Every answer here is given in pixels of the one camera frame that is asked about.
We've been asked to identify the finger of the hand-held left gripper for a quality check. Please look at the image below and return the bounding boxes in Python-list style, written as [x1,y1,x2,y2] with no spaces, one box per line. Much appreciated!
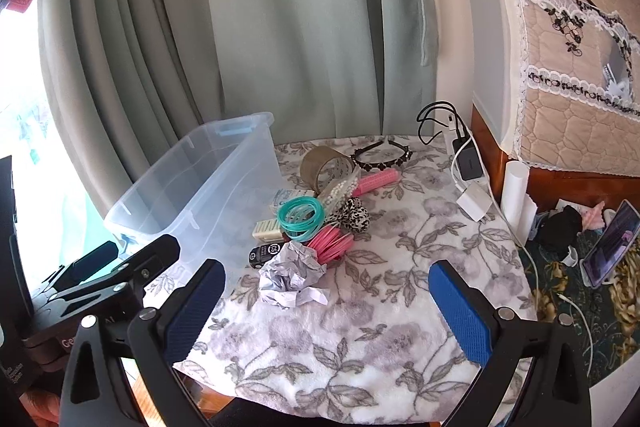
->
[50,234,181,308]
[37,241,121,293]

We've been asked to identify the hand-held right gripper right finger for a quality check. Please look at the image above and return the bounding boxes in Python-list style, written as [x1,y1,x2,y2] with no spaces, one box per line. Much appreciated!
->
[428,259,592,427]

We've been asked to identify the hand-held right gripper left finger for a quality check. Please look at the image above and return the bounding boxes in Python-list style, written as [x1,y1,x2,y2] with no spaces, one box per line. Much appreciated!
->
[59,258,227,427]

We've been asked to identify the small black labelled item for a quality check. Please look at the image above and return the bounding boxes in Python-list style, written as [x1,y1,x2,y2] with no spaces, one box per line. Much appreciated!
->
[248,243,286,269]

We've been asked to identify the clear plastic container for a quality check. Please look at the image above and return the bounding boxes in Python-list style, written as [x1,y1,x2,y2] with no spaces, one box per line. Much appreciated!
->
[103,112,282,295]

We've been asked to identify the cream hair clip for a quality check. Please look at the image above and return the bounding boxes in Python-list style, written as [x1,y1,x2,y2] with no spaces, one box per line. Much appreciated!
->
[251,218,287,242]

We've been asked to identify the teal hair ties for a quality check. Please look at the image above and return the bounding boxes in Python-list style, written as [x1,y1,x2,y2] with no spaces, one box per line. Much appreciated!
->
[276,198,327,243]

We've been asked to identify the leopard print scrunchie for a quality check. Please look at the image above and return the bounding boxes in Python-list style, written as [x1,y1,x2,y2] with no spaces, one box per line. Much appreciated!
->
[327,198,373,234]

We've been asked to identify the small white blue box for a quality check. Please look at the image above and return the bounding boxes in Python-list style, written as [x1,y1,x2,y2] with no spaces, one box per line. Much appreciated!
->
[270,188,316,212]

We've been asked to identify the pink coil hair ties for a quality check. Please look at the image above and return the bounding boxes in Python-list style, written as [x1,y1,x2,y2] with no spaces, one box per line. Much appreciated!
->
[306,226,353,265]

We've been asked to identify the pink hair roller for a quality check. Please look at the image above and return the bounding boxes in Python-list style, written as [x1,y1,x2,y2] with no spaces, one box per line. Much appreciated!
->
[350,168,401,198]

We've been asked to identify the bag of cotton swabs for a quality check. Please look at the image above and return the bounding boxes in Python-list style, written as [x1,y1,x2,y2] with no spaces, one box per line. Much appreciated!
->
[316,172,362,212]

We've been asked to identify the black flower headband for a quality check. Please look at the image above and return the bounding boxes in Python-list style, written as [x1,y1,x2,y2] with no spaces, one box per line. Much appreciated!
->
[350,134,416,172]

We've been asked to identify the brown tape roll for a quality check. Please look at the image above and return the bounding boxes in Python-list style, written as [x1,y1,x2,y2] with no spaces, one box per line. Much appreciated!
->
[300,146,363,195]

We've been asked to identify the person's left hand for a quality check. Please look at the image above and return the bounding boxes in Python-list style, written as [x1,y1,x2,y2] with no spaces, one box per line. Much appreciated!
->
[20,389,63,427]

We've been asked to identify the grey floral blanket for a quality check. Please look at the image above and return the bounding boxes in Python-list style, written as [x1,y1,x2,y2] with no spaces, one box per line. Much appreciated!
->
[145,134,538,425]

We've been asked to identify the dark floral tablecloth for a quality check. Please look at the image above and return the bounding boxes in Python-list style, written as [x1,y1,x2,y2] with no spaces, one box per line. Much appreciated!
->
[520,227,640,388]

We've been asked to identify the white charger adapter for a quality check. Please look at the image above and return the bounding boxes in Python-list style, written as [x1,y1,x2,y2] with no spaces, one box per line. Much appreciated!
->
[456,184,496,223]

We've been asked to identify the black cloth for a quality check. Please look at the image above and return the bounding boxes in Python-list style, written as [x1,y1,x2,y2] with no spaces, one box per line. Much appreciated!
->
[537,207,585,253]

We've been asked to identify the white paper roll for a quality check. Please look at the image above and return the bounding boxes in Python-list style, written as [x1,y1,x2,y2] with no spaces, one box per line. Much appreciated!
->
[501,160,538,245]

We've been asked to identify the white phone stand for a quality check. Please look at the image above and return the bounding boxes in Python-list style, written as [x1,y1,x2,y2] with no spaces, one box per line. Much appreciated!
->
[580,257,623,289]

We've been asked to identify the white power strip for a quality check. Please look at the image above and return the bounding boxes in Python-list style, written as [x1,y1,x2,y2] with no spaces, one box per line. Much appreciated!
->
[445,129,493,188]

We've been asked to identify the black charger block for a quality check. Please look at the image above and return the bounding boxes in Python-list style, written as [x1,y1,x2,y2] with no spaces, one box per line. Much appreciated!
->
[452,138,488,182]

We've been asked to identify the smartphone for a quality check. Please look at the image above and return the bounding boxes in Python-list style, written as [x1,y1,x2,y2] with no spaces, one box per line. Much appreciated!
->
[580,199,640,285]

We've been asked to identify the pink cloth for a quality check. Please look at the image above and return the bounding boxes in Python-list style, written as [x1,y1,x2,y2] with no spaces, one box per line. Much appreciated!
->
[580,202,608,228]

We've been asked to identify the grey-green curtain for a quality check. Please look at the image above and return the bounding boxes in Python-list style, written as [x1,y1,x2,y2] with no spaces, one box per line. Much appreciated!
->
[37,0,441,208]

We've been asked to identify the long white cable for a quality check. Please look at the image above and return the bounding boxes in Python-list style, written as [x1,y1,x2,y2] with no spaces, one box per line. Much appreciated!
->
[487,179,598,380]

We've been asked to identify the short white cable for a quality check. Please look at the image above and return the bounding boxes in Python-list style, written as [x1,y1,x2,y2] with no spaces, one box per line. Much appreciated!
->
[450,129,476,195]

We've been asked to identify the black cable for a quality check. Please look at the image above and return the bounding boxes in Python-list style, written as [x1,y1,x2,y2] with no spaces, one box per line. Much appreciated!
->
[422,103,473,142]
[416,102,461,145]

